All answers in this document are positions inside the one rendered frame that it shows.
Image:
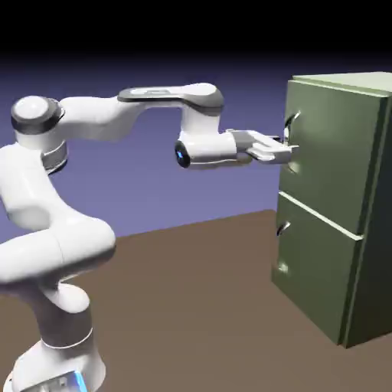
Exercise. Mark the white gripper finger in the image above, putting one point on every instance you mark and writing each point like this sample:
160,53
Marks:
294,148

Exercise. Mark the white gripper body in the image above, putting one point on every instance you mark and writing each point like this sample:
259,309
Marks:
267,148

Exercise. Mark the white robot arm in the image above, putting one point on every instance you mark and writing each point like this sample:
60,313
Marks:
76,119

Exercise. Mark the large green cabinet door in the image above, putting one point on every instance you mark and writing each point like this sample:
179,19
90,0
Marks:
330,159

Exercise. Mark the green painted cabinet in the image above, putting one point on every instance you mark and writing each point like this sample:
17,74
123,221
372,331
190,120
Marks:
364,214

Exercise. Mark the small green cabinet door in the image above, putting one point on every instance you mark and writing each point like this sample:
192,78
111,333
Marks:
312,275

